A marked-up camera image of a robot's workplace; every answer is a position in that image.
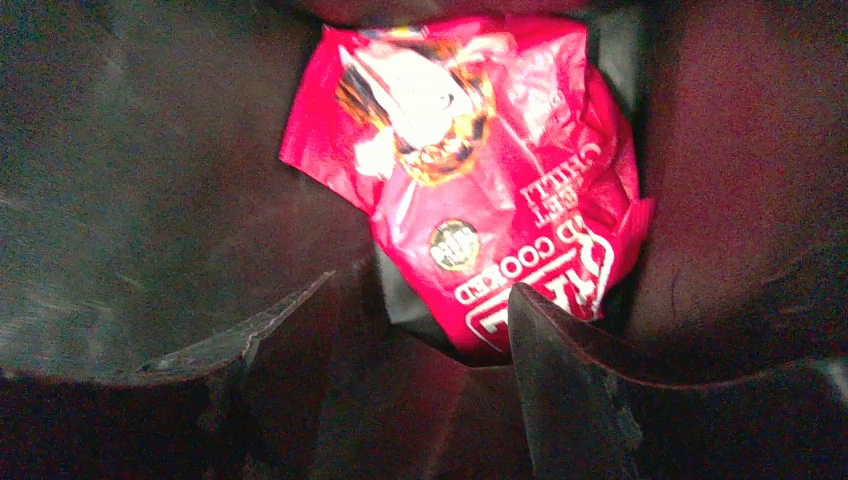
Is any pink red snack packet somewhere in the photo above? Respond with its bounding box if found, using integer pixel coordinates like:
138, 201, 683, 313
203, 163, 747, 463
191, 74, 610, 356
280, 17, 653, 362

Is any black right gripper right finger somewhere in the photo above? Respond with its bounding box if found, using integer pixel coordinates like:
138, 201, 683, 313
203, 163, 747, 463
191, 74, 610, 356
508, 283, 847, 479

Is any black tote bag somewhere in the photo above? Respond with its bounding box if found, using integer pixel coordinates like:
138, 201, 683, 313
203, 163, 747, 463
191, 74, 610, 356
1, 1, 847, 479

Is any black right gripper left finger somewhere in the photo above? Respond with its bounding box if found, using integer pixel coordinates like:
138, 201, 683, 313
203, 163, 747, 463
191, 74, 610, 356
1, 273, 335, 479

